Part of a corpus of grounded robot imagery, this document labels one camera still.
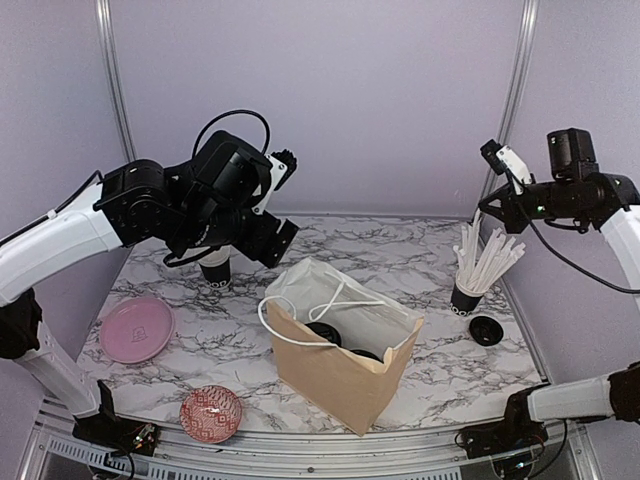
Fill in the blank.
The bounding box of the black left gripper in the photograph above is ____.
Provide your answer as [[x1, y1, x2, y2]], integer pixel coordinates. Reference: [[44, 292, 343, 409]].
[[176, 202, 300, 266]]

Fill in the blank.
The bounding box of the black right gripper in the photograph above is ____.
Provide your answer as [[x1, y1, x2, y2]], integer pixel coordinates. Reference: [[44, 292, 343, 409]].
[[479, 178, 587, 233]]

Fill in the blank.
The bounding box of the stack of black paper cups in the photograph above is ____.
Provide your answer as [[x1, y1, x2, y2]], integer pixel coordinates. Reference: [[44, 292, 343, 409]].
[[198, 245, 231, 289]]

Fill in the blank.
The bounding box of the stack of black cup lids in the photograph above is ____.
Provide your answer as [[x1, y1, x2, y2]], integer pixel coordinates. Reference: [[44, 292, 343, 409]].
[[469, 316, 504, 347]]

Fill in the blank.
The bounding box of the single black paper cup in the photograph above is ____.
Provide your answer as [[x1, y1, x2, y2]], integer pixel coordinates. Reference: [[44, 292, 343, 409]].
[[306, 322, 342, 347], [350, 349, 383, 363]]

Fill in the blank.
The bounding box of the brown paper takeout bag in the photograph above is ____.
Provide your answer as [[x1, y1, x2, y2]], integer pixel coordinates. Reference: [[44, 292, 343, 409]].
[[257, 257, 424, 436]]

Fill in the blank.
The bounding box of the single white straw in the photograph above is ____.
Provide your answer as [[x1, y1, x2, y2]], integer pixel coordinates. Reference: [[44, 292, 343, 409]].
[[467, 209, 481, 246]]

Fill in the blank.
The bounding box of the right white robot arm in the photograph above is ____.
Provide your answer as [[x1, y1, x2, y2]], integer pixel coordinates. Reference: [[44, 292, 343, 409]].
[[478, 128, 639, 448]]

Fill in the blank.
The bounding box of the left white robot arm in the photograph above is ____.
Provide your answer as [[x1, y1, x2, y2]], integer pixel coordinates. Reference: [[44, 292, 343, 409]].
[[1, 130, 297, 445]]

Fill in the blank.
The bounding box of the white wrapped straws bundle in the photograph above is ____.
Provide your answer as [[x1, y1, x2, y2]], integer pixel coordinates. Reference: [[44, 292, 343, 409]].
[[453, 225, 526, 294]]

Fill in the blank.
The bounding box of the black cup holding straws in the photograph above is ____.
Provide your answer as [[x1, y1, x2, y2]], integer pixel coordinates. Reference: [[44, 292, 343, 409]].
[[449, 283, 484, 317]]

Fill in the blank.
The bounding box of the pink plastic plate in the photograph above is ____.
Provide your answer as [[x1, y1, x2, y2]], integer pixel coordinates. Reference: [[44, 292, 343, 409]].
[[99, 297, 175, 364]]

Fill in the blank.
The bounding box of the red patterned bowl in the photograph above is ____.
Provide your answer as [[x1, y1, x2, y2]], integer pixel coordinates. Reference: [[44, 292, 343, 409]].
[[179, 385, 243, 444]]

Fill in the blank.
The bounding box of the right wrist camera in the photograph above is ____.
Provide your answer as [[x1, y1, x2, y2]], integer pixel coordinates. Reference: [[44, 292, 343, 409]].
[[480, 139, 534, 195]]

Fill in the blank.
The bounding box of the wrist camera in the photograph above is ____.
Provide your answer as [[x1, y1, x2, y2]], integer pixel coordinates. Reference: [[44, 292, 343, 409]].
[[480, 139, 534, 195], [249, 149, 297, 215]]

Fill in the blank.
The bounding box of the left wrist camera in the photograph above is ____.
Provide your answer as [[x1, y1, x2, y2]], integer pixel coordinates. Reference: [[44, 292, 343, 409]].
[[249, 149, 297, 215]]

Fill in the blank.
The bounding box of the right aluminium corner post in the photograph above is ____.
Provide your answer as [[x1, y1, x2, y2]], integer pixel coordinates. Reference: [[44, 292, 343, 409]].
[[479, 0, 541, 201]]

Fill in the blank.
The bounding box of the aluminium corner post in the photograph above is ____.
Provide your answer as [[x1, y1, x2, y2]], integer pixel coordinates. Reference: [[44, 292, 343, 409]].
[[479, 0, 541, 201], [95, 0, 136, 163]]

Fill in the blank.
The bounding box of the left aluminium corner post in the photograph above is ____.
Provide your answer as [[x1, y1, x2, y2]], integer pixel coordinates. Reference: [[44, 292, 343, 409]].
[[95, 0, 136, 163]]

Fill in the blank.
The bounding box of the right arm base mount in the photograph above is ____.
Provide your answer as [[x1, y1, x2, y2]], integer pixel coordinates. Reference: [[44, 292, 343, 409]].
[[454, 420, 548, 459]]

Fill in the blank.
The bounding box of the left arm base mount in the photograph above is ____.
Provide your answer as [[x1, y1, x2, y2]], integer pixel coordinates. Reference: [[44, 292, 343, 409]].
[[73, 380, 160, 457]]

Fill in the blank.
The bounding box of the aluminium front frame rail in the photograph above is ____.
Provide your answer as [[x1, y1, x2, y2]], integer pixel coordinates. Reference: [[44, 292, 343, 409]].
[[15, 398, 602, 479]]

